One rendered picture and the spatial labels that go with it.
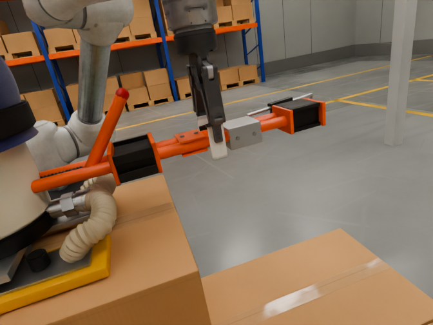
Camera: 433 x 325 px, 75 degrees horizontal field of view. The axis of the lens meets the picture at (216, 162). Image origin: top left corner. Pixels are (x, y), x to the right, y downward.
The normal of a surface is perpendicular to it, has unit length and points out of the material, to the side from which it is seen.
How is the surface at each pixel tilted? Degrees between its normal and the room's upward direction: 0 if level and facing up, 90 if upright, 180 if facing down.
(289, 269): 0
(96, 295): 0
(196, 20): 90
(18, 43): 90
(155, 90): 90
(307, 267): 0
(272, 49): 90
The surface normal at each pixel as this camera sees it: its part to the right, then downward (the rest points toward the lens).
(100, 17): 0.65, 0.68
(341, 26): 0.36, 0.31
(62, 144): 0.76, -0.02
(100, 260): -0.16, -0.91
